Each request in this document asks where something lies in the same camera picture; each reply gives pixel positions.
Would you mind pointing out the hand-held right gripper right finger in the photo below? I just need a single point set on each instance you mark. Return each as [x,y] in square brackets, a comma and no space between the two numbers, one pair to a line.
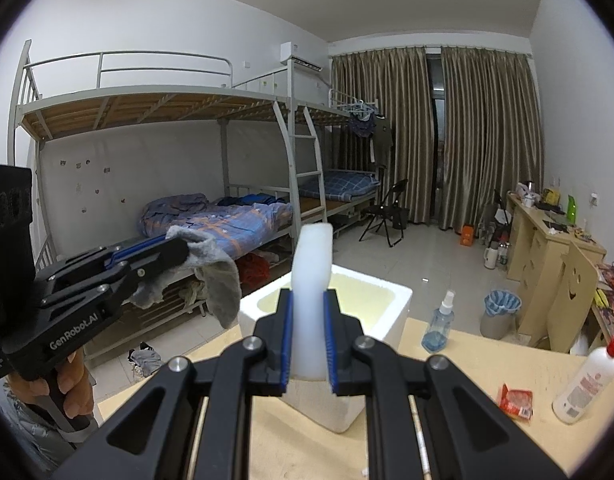
[329,340]

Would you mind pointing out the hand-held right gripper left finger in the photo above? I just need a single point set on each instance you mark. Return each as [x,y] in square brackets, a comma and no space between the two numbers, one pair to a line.
[286,340]

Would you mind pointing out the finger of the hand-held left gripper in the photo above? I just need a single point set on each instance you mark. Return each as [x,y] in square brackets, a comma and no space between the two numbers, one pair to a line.
[87,260]
[157,257]

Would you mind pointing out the white foam box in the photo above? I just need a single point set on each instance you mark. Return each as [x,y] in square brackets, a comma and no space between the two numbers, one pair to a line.
[382,310]

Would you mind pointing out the grey sock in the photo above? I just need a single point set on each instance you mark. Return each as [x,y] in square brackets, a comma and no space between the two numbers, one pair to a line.
[222,280]

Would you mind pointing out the white foam block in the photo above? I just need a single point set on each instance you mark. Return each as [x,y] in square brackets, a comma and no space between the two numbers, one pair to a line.
[312,270]

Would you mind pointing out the person's left hand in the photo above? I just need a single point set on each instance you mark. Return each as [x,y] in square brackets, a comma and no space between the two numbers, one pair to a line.
[69,375]

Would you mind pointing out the beige cloth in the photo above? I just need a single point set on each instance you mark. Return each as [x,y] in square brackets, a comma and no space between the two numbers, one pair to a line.
[192,292]

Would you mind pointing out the blue orange checked blanket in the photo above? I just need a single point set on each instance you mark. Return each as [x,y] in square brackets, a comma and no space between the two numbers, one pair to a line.
[222,220]

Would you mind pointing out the red cloth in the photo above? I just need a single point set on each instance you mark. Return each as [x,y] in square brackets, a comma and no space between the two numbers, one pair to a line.
[252,270]

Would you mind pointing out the clothes heap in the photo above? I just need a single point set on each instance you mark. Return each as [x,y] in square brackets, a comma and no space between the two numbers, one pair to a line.
[146,360]

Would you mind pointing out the clear blue spray bottle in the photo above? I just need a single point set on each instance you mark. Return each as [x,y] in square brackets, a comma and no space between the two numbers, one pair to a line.
[438,327]

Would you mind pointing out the black folding chair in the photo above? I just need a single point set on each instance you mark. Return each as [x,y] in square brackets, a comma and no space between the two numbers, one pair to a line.
[387,210]

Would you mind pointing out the metal bunk bed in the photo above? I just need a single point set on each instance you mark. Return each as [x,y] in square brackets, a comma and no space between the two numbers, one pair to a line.
[137,105]
[327,115]

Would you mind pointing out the blue checked quilt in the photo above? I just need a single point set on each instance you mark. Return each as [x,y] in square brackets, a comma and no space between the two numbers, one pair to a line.
[342,182]

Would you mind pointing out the bin with blue liner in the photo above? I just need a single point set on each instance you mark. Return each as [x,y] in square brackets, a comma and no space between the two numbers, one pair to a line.
[499,315]

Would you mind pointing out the small orange box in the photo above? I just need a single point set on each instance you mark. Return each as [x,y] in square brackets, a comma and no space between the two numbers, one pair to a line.
[467,235]

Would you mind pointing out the white thermos jug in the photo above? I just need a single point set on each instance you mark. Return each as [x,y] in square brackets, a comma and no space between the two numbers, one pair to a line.
[491,257]

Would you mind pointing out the red snack packet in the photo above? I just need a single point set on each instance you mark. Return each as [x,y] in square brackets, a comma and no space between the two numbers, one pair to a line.
[516,402]

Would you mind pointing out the hanging dark clothes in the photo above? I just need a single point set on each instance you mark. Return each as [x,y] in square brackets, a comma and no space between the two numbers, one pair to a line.
[369,130]

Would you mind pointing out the brown curtain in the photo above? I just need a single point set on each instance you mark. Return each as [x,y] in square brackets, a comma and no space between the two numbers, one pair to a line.
[492,135]
[387,130]

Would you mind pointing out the light wooden desk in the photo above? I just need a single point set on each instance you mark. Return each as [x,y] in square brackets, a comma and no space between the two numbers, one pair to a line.
[532,240]

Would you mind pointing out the wooden chair with smiley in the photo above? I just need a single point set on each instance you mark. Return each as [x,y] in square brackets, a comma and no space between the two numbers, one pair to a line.
[572,300]

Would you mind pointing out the white air conditioner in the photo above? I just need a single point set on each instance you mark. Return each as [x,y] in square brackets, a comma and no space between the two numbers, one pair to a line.
[299,55]

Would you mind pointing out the white lotion pump bottle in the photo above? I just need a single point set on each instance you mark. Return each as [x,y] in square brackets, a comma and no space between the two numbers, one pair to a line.
[584,385]

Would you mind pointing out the green translucent object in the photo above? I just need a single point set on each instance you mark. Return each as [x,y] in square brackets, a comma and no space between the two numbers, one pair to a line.
[570,210]

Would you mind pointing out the desk with patterned cover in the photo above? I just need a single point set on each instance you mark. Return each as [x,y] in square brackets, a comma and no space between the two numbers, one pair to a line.
[612,305]

